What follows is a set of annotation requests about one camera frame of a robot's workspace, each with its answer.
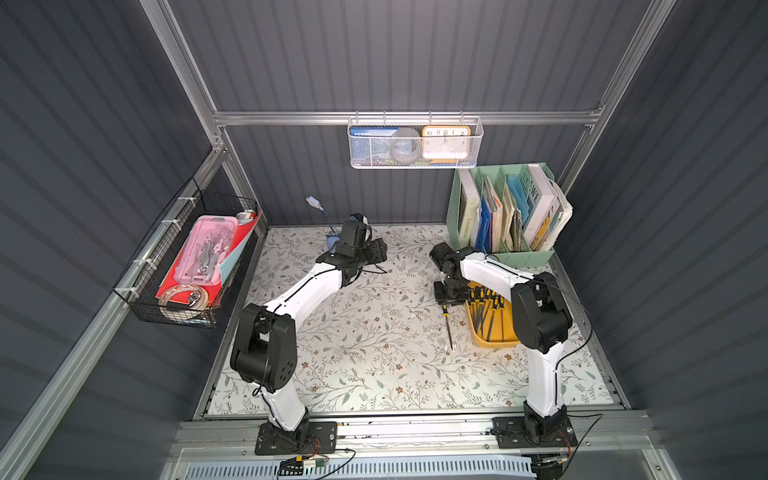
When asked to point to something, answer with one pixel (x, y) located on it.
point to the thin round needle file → (447, 315)
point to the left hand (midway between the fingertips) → (375, 245)
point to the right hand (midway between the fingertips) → (450, 300)
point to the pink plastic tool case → (212, 239)
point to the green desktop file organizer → (508, 211)
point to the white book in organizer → (469, 205)
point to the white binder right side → (557, 220)
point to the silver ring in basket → (198, 299)
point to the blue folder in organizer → (484, 228)
